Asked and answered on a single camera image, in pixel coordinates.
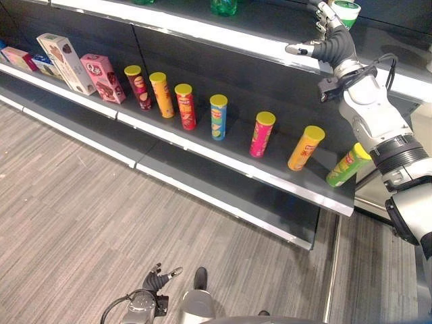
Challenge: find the green and white cup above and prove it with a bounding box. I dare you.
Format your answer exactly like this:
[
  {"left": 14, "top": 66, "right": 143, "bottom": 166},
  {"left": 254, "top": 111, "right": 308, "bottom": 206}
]
[{"left": 331, "top": 0, "right": 362, "bottom": 30}]

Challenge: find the red chip can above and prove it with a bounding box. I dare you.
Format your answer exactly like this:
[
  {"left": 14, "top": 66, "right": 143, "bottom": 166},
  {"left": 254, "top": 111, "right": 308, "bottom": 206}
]
[{"left": 174, "top": 83, "right": 198, "bottom": 132}]

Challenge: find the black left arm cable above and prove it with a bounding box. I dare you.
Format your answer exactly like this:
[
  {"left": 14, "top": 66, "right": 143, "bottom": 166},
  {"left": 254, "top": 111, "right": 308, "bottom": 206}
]
[{"left": 99, "top": 288, "right": 142, "bottom": 324}]

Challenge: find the blue and white biscuit box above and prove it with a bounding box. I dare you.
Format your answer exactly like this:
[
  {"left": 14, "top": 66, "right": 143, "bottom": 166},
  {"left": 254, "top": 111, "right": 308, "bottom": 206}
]
[{"left": 31, "top": 53, "right": 64, "bottom": 81}]

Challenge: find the dark shelf board white edge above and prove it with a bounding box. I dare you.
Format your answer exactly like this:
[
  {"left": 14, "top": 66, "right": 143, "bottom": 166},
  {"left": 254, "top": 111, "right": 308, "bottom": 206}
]
[
  {"left": 0, "top": 32, "right": 357, "bottom": 218},
  {"left": 0, "top": 72, "right": 321, "bottom": 251},
  {"left": 20, "top": 0, "right": 432, "bottom": 104}
]

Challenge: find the green chip can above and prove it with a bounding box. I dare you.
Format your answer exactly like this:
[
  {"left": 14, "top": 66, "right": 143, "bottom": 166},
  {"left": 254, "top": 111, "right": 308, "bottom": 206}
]
[{"left": 325, "top": 142, "right": 373, "bottom": 189}]

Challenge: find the black wrist clamp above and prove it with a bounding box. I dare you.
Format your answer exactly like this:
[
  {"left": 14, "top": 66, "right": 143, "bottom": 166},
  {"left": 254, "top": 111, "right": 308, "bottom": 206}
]
[
  {"left": 318, "top": 64, "right": 378, "bottom": 103},
  {"left": 153, "top": 294, "right": 169, "bottom": 317}
]

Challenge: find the blue chip can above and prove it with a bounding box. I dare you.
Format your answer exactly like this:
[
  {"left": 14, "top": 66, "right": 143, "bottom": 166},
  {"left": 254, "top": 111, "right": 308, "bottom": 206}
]
[{"left": 209, "top": 94, "right": 229, "bottom": 142}]

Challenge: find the tall beige cookie box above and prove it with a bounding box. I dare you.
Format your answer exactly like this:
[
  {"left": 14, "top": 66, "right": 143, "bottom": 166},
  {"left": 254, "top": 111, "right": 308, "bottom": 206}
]
[{"left": 36, "top": 32, "right": 97, "bottom": 97}]

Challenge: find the pink chip can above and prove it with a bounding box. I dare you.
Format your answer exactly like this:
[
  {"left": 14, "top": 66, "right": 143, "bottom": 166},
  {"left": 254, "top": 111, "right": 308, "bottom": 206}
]
[{"left": 249, "top": 111, "right": 277, "bottom": 159}]

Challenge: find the silver robot leg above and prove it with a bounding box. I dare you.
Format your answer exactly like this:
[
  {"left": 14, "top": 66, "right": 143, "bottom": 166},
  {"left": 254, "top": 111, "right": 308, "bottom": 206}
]
[{"left": 178, "top": 288, "right": 217, "bottom": 324}]

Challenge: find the flat pink snack box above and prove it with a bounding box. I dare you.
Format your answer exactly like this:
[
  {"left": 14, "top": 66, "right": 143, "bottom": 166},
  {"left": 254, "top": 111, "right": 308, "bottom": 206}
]
[{"left": 0, "top": 46, "right": 39, "bottom": 73}]

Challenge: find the black right wrist clamp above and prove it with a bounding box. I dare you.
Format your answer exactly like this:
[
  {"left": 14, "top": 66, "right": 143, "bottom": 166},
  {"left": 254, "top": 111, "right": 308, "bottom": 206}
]
[{"left": 318, "top": 64, "right": 378, "bottom": 103}]

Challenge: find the black left wrist clamp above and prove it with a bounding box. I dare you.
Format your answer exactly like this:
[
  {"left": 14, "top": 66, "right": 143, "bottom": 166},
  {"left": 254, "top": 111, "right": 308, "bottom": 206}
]
[{"left": 153, "top": 294, "right": 169, "bottom": 317}]

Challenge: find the maroon chip can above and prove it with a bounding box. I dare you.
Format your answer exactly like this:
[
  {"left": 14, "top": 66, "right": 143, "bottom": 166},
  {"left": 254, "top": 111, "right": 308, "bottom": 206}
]
[{"left": 124, "top": 65, "right": 153, "bottom": 112}]

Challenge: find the orange chip can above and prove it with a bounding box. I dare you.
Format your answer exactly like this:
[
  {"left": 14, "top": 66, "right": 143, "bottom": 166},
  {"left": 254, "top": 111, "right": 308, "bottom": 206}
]
[{"left": 148, "top": 72, "right": 176, "bottom": 119}]

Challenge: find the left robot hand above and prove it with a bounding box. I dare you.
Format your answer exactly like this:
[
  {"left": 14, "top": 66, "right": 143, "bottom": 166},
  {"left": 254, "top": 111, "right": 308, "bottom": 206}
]
[{"left": 142, "top": 263, "right": 184, "bottom": 294}]

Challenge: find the yellow-orange chip can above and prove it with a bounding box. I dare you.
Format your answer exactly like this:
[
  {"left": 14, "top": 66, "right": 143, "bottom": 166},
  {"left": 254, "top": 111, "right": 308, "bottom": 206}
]
[{"left": 287, "top": 125, "right": 326, "bottom": 172}]

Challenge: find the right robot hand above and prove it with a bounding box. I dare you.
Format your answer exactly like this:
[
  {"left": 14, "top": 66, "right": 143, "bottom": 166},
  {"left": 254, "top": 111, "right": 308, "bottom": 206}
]
[{"left": 285, "top": 0, "right": 359, "bottom": 70}]

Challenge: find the grey robot torso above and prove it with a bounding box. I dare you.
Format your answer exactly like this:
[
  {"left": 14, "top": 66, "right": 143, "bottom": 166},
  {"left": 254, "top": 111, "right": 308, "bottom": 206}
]
[{"left": 202, "top": 315, "right": 327, "bottom": 324}]

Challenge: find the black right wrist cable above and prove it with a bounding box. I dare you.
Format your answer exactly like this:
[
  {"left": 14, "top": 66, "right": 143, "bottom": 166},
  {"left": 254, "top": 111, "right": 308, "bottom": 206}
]
[{"left": 357, "top": 53, "right": 400, "bottom": 92}]

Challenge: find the pink chocolate snack box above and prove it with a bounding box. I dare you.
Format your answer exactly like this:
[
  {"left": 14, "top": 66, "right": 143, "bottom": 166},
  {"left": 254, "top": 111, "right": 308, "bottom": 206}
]
[{"left": 80, "top": 53, "right": 128, "bottom": 105}]

